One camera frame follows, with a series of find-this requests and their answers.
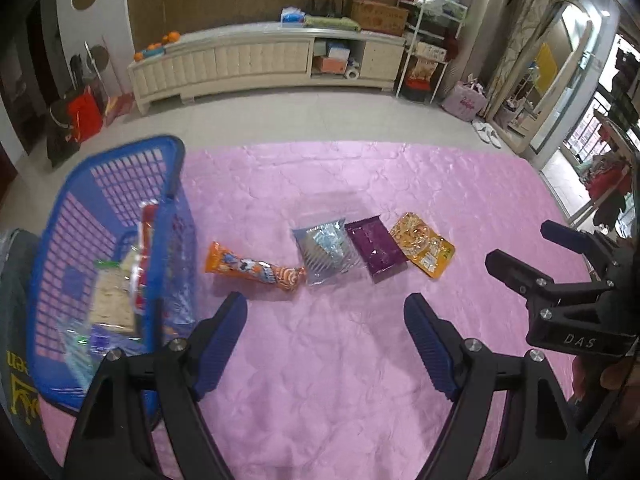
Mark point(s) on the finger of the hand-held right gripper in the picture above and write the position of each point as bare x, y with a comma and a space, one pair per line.
562, 234
510, 267

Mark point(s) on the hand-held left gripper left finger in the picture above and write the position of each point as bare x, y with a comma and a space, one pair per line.
222, 347

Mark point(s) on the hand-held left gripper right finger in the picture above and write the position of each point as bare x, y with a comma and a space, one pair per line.
430, 347

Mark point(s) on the orange cartoon snack packet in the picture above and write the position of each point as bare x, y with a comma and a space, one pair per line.
250, 267

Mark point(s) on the cracker packet with green label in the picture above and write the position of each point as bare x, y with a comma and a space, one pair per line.
112, 300

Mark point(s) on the grape candy pack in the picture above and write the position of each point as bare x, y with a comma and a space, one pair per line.
85, 355

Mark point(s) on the red foil snack packet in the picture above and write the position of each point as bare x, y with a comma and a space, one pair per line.
146, 232

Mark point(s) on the blue plastic basket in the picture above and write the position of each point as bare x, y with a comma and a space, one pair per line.
125, 150

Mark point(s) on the person's right hand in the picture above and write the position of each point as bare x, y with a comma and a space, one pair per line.
620, 385

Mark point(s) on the hanging clothes rack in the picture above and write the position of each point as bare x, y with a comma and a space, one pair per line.
612, 180

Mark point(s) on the yellow foil snack packet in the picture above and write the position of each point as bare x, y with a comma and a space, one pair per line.
425, 250

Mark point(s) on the pink blanket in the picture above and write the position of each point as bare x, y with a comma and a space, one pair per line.
325, 360

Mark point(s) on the purple snack packet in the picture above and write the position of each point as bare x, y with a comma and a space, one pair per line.
375, 247

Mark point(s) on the white slipper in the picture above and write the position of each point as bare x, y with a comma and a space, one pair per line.
494, 138
481, 131

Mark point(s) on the clear blue snack packet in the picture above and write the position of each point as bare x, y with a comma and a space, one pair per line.
322, 252

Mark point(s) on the pink bag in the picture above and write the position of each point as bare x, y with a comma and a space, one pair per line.
465, 102

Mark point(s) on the patterned curtain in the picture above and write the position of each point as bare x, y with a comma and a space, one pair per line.
520, 35

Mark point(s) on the person's grey printed garment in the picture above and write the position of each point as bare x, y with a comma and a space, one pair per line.
15, 360

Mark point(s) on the white metal rack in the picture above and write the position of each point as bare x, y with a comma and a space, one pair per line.
432, 35

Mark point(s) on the paper roll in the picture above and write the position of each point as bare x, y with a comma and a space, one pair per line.
352, 74

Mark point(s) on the patterned gift box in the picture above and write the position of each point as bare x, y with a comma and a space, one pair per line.
119, 108

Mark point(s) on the black bag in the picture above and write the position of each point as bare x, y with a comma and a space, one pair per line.
62, 132

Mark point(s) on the red bag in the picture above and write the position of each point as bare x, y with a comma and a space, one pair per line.
85, 115

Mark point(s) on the orange box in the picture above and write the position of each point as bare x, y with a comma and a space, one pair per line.
329, 64

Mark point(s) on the blue box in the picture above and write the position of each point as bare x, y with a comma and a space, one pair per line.
339, 50

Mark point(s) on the cardboard box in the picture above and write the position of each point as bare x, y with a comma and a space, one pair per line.
377, 17

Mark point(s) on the white tv cabinet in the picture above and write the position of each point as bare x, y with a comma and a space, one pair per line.
240, 60

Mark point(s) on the green cushion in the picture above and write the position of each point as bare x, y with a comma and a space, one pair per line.
332, 23

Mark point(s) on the orange and blue toy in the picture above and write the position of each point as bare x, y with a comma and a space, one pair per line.
149, 51

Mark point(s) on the oranges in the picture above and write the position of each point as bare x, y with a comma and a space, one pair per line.
171, 37

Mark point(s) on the blue tissue pack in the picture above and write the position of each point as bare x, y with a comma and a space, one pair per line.
292, 16

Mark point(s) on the white panel with round holes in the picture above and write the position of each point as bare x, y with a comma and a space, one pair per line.
100, 20

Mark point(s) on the arched mirror frame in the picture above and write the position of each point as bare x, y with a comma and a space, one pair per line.
585, 25

